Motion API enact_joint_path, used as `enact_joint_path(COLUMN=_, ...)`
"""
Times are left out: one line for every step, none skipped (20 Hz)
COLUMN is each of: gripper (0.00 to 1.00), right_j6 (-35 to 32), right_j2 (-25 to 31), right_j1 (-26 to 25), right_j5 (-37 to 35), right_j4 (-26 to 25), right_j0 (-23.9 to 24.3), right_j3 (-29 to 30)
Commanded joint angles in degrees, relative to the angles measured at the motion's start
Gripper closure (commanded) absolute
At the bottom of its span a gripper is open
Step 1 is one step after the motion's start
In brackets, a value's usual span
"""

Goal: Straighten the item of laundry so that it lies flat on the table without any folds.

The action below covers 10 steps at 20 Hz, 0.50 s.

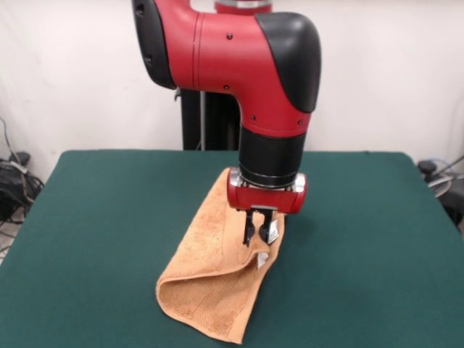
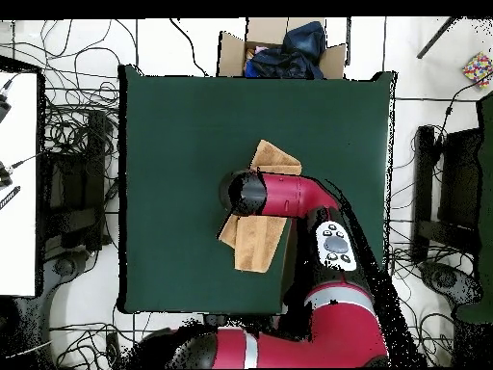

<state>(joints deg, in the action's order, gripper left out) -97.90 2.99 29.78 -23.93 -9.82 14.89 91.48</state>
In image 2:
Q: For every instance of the white desk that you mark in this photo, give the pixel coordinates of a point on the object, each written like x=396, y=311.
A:
x=19, y=231

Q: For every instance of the grey metal rod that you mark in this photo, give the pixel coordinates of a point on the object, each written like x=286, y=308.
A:
x=437, y=38

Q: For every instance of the dark green side cloth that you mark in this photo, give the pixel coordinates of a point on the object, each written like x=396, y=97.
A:
x=487, y=192

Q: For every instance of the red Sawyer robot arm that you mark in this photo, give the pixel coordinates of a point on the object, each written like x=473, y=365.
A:
x=292, y=194

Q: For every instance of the black pedestal foot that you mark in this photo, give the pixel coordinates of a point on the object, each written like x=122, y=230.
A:
x=65, y=266
x=443, y=277

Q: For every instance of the dark blue clothing pile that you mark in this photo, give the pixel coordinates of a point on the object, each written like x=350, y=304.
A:
x=300, y=42

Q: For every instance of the dark green table cloth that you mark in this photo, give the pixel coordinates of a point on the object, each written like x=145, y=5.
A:
x=173, y=135

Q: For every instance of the black desk device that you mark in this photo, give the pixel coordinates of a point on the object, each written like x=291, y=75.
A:
x=3, y=108
x=4, y=177

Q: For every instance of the black ridged strip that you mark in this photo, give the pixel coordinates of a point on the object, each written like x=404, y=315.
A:
x=9, y=197

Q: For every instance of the orange terry towel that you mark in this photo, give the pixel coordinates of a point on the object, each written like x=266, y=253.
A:
x=258, y=243

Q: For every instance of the multicoloured patterned item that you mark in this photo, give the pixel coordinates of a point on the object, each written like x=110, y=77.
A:
x=477, y=67

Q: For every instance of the black power strip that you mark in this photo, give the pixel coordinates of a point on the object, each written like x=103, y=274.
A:
x=113, y=350

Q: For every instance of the black frame stand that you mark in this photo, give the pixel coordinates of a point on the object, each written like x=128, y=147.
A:
x=96, y=135
x=423, y=173

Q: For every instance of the brown cardboard box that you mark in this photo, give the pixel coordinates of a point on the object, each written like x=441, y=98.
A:
x=231, y=54

